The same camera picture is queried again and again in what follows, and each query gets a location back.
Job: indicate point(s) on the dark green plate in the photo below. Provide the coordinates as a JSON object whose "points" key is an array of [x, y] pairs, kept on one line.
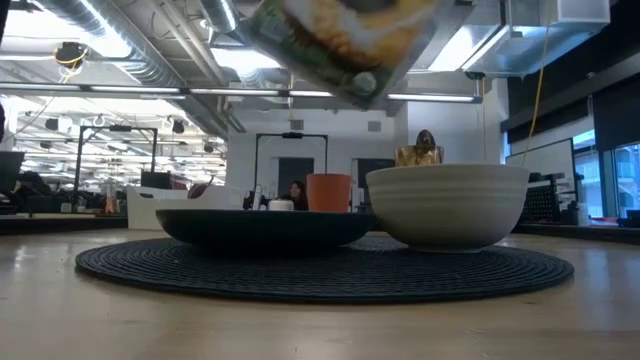
{"points": [[265, 229]]}

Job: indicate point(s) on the round dark woven placemat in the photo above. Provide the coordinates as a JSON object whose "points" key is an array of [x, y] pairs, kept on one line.
{"points": [[325, 275]]}

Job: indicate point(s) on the white plastic box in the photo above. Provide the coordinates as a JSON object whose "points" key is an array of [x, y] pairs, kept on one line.
{"points": [[150, 210]]}

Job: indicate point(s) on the dark computer monitor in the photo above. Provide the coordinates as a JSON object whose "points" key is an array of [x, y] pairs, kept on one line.
{"points": [[10, 170]]}

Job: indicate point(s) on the white ceramic bowl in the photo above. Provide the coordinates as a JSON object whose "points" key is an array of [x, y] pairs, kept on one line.
{"points": [[447, 205]]}

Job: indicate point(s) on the small white round container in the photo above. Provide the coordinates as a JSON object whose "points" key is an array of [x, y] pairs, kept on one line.
{"points": [[281, 205]]}

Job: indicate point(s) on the person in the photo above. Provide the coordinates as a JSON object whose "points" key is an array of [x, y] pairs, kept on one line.
{"points": [[297, 194], [425, 140]]}

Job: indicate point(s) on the black gantry frame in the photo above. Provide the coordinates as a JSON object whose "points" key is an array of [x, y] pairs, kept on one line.
{"points": [[291, 135], [80, 170]]}

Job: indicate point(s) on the black perforated rack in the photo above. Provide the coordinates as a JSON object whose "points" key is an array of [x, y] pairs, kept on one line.
{"points": [[542, 202]]}

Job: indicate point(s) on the long ceiling light bar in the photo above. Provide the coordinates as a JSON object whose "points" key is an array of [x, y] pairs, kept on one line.
{"points": [[235, 91]]}

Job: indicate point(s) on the silver ventilation duct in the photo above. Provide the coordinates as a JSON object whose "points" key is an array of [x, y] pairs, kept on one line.
{"points": [[220, 15]]}

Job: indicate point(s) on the colourful cereal bag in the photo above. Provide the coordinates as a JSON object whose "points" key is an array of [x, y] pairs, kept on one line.
{"points": [[345, 40]]}

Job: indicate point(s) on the orange plastic cup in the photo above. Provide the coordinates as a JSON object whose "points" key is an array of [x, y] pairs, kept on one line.
{"points": [[328, 192]]}

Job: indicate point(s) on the black ceiling device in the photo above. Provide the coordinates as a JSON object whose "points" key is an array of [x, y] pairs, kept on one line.
{"points": [[70, 54]]}

